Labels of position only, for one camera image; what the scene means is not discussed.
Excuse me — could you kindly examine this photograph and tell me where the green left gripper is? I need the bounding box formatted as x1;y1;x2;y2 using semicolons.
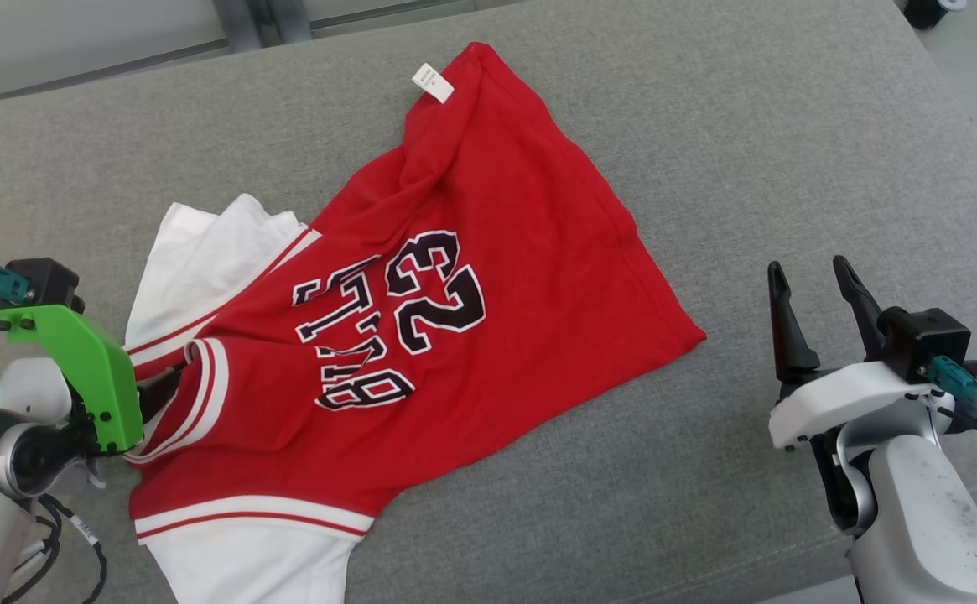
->
0;304;184;455

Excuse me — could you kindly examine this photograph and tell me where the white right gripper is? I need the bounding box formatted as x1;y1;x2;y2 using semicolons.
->
767;255;938;451

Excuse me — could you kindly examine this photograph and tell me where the red white basketball jersey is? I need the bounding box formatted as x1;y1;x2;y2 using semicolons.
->
123;42;708;604

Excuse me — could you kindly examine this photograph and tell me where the grey fabric sofa cushion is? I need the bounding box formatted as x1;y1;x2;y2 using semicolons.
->
0;0;977;604

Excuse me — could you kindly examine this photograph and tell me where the black caster wheel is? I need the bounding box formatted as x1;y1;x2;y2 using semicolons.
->
903;0;968;31

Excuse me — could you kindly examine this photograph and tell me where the black left arm cable bundle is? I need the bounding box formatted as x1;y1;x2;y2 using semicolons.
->
2;495;109;604

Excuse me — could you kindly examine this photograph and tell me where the grey metal partition post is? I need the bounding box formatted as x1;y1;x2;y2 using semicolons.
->
211;0;275;53
268;0;314;44

